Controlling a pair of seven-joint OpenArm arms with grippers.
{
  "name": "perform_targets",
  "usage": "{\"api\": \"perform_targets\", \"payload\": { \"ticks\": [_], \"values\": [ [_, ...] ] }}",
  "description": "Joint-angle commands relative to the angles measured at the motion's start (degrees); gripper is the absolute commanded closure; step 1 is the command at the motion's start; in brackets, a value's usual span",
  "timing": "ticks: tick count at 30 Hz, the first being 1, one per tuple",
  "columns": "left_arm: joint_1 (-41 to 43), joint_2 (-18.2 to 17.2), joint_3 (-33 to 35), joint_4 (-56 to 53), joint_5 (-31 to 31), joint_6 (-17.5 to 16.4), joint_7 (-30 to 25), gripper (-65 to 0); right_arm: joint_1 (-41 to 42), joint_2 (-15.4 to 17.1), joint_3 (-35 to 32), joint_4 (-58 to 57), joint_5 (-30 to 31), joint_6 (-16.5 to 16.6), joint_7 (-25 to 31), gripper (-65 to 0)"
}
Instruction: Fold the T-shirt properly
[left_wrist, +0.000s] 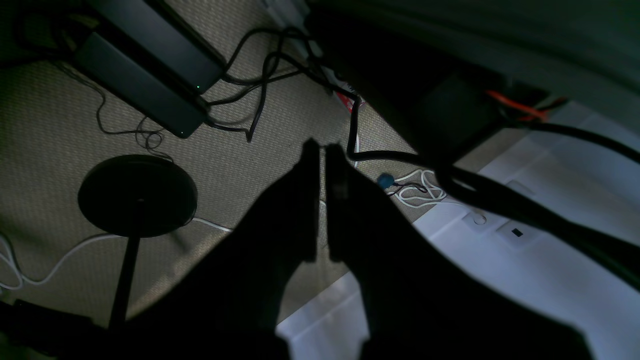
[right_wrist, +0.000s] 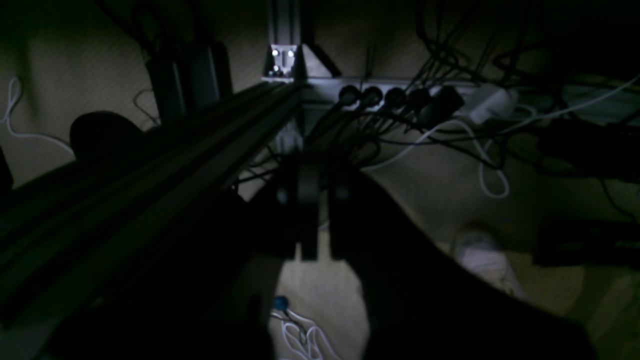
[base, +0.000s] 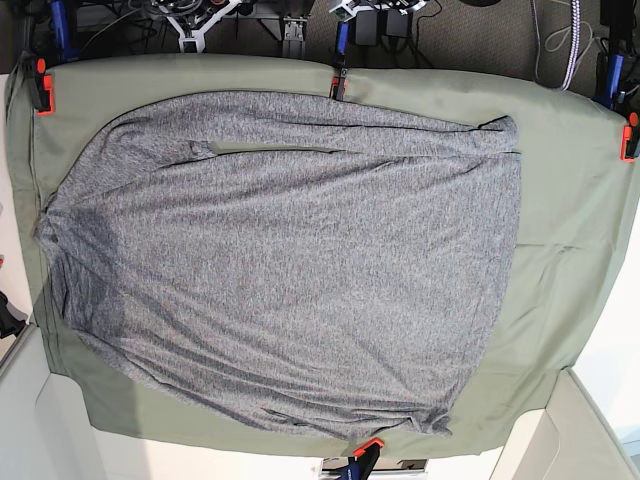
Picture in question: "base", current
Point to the grey heathered T-shirt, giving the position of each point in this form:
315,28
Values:
294,263

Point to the top centre orange black clamp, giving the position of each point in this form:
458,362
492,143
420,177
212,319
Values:
339,62

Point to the orange black clamp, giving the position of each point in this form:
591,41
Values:
40,85
339,62
362,462
629,150

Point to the right black power adapter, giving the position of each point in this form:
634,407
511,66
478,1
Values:
396,24

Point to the bottom orange black clamp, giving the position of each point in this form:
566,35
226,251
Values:
362,462

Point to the olive green table cloth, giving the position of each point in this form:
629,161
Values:
579,201

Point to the top left orange black clamp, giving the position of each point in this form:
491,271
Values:
40,85

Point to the left edge black clamp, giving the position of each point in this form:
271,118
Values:
9,324

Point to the right orange black clamp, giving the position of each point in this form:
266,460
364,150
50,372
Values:
629,150

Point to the grey metal table bracket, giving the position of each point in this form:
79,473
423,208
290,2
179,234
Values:
294,32

